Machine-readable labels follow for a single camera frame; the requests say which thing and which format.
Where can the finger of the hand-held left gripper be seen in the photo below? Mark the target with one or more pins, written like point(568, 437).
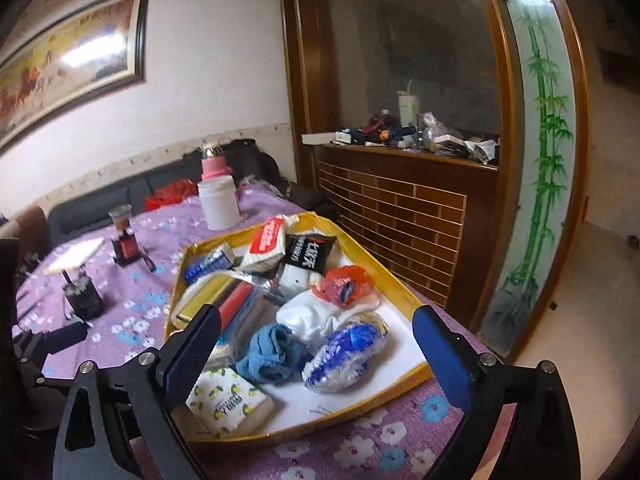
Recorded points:
point(65, 334)

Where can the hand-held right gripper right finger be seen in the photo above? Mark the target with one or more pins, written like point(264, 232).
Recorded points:
point(442, 355)

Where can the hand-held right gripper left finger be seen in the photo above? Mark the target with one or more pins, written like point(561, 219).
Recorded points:
point(192, 355)

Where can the white box yellow rim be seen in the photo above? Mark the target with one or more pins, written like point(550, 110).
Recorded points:
point(400, 357)

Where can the lemon print tissue packet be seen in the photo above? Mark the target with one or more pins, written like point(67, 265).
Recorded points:
point(230, 400)

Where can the red sponge pack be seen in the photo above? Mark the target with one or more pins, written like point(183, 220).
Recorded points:
point(240, 305)

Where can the blue towel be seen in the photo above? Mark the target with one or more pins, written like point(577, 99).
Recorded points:
point(272, 355)

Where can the blue tissue roll packet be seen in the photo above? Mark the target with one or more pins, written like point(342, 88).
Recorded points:
point(345, 355)

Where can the small red plastic bag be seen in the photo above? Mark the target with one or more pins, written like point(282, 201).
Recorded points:
point(345, 285)

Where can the white plastic bag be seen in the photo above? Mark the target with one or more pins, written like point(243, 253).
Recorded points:
point(310, 315)

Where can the black packet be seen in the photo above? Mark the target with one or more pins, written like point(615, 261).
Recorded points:
point(307, 255)

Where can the yellow green sponge pack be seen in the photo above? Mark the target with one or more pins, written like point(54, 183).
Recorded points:
point(200, 300)

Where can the white flat pad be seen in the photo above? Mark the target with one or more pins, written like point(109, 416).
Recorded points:
point(75, 255)

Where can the brown armchair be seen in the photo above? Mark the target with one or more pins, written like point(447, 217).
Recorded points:
point(27, 225)

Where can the small blue packet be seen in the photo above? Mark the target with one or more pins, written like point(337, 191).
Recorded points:
point(207, 265)

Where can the silver foil bag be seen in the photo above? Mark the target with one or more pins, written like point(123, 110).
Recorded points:
point(260, 282)

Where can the black pen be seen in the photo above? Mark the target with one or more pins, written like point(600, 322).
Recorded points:
point(148, 264)

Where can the dark bottle red label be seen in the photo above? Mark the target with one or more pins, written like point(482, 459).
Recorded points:
point(125, 247)

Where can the purple floral tablecloth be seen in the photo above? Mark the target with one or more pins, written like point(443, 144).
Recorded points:
point(360, 440)

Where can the dark sofa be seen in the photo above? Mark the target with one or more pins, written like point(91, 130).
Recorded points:
point(100, 205)

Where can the red white wipes packet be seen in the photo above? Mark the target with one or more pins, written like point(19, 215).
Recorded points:
point(267, 242)

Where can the wooden partition cabinet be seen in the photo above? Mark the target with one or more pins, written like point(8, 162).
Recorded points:
point(400, 220)

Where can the white jar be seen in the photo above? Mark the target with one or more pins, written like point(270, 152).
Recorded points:
point(217, 205)

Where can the large red plastic bag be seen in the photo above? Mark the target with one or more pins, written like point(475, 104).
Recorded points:
point(170, 195)

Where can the clear plastic wrap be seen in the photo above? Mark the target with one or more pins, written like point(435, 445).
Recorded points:
point(265, 185)

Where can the pink bottle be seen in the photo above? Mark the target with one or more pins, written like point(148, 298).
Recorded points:
point(215, 167)

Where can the black bag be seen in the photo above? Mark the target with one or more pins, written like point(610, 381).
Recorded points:
point(240, 147)

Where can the shelf clutter pile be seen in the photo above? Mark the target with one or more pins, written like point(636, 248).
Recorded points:
point(440, 140)

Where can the bamboo print glass panel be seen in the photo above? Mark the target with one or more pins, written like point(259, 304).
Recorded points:
point(545, 160)

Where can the green white tumbler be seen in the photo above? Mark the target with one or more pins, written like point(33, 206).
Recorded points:
point(407, 110)

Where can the long white box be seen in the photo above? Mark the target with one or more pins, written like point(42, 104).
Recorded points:
point(317, 139)

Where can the framed wall painting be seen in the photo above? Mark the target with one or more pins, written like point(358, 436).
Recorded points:
point(65, 60)

